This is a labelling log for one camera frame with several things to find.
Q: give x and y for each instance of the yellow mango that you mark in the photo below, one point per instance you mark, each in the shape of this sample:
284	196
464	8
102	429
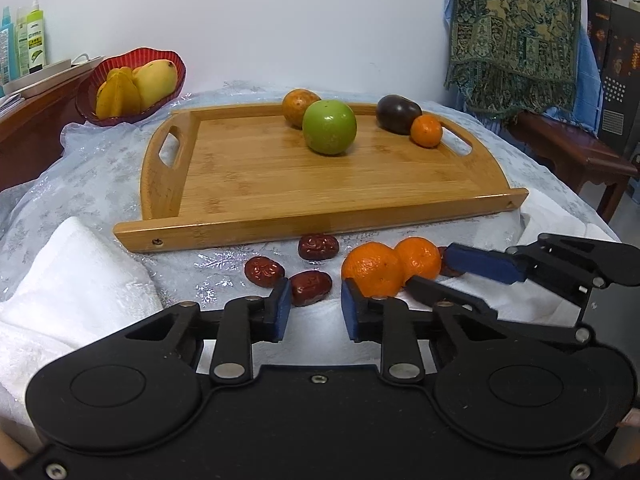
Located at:
155	82

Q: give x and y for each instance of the white towel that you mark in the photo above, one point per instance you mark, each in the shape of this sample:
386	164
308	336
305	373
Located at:
75	280

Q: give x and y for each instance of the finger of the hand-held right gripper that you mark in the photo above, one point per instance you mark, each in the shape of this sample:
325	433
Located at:
480	262
450	296

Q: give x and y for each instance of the dark purple passion fruit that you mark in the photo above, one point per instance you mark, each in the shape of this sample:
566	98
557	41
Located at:
395	112

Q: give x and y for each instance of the yellow starfruit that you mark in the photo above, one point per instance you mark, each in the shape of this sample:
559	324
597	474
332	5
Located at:
117	95

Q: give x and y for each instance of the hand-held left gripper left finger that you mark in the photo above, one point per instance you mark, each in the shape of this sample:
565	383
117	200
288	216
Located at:
282	310

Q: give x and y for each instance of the white tray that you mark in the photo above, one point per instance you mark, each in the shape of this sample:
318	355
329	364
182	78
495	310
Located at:
40	77

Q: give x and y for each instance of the green patterned cloth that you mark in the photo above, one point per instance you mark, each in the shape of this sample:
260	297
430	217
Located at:
515	35

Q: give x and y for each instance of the blue bottle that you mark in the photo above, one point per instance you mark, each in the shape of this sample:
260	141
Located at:
5	45

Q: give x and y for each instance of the dark wooden stool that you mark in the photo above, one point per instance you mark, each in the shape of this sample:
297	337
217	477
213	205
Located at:
565	152

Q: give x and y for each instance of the black printed box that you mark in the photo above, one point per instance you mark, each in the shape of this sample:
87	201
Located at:
617	60

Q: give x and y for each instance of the green label bottle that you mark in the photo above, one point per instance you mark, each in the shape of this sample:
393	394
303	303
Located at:
36	35

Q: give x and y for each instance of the green apple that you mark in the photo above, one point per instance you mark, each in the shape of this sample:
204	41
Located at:
327	127

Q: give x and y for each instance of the brown wooden cabinet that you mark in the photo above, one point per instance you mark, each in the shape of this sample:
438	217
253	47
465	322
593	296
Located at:
30	130

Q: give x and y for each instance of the white bottle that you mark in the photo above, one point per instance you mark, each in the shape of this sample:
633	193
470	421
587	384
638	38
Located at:
21	40

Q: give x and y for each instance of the large orange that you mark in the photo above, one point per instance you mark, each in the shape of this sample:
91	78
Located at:
297	105

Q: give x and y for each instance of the wooden tray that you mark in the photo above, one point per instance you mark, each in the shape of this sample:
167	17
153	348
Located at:
260	175

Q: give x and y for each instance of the tangerine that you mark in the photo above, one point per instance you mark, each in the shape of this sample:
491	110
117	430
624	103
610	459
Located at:
372	267
417	257
426	131

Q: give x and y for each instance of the red date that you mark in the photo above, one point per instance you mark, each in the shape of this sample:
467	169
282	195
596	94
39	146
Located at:
310	287
318	247
451	272
264	271

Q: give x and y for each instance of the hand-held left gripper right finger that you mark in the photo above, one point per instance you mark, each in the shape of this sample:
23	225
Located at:
350	310

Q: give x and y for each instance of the red glass bowl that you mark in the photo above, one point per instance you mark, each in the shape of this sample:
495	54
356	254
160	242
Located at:
90	112

